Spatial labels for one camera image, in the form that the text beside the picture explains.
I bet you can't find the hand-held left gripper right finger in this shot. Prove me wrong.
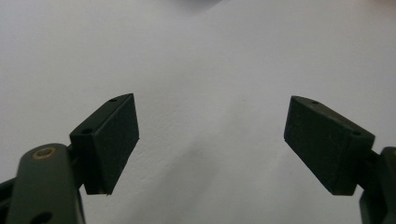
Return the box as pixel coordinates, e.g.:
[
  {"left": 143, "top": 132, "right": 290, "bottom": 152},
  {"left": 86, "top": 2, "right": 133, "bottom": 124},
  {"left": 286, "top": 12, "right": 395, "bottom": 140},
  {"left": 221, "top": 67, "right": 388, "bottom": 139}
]
[{"left": 283, "top": 95, "right": 376, "bottom": 197}]

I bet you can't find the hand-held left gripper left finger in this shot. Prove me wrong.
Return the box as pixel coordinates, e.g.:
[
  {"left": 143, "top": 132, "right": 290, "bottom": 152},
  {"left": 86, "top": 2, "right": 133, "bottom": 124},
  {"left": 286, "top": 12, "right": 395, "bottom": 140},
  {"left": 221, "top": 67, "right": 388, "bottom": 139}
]
[{"left": 69, "top": 92, "right": 140, "bottom": 196}]

